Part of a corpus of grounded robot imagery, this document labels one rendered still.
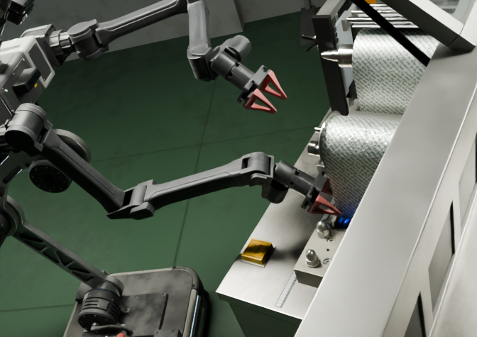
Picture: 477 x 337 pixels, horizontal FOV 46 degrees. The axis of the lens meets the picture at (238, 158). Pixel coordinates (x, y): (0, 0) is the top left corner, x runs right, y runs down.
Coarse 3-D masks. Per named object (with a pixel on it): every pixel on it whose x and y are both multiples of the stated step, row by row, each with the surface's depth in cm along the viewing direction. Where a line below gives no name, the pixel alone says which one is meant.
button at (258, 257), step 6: (252, 240) 167; (258, 240) 167; (246, 246) 166; (252, 246) 165; (258, 246) 165; (264, 246) 164; (270, 246) 164; (246, 252) 164; (252, 252) 164; (258, 252) 163; (264, 252) 162; (246, 258) 164; (252, 258) 162; (258, 258) 161; (264, 258) 162
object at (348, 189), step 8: (336, 176) 140; (344, 176) 138; (352, 176) 137; (360, 176) 136; (368, 176) 134; (336, 184) 142; (344, 184) 140; (352, 184) 139; (360, 184) 138; (368, 184) 136; (336, 192) 144; (344, 192) 143; (352, 192) 141; (360, 192) 140; (336, 200) 146; (344, 200) 145; (352, 200) 143; (360, 200) 142; (336, 208) 148; (344, 208) 147; (352, 208) 145; (344, 216) 149; (352, 216) 148
